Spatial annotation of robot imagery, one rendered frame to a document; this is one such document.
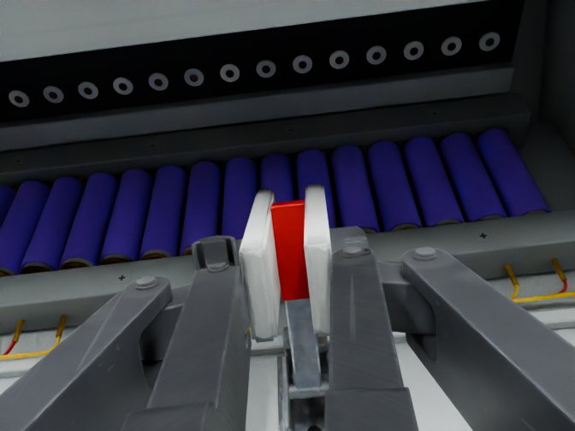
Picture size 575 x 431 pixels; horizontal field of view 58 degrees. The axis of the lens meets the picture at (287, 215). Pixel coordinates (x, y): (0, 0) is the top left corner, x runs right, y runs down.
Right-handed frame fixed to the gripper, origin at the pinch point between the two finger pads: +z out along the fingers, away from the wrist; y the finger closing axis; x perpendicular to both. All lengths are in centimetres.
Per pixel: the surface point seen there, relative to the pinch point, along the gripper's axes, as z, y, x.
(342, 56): 13.0, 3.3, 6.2
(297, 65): 13.0, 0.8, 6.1
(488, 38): 12.9, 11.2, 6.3
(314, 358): -0.1, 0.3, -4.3
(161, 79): 13.0, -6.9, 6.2
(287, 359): 0.7, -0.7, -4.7
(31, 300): 4.0, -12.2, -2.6
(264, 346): 2.8, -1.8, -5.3
